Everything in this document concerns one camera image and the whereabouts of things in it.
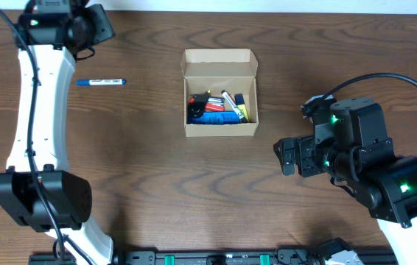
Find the black whiteboard marker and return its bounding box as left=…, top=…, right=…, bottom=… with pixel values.
left=222, top=90, right=248, bottom=123

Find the blue whiteboard marker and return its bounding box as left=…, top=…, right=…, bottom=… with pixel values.
left=76, top=79, right=127, bottom=86

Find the yellow highlighter pen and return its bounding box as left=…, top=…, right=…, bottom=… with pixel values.
left=234, top=93, right=250, bottom=122

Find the blue plastic case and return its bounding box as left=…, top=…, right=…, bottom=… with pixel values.
left=188, top=111, right=239, bottom=125

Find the red and black stapler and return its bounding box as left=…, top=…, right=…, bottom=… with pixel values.
left=189, top=95, right=225, bottom=112

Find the brown cardboard box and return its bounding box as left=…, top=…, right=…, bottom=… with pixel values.
left=181, top=49, right=259, bottom=137

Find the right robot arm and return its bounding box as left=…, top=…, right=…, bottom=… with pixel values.
left=273, top=97, right=417, bottom=264

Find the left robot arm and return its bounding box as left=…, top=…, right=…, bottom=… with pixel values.
left=0, top=1, right=120, bottom=264

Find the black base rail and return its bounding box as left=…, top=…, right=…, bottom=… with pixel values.
left=28, top=248, right=397, bottom=265

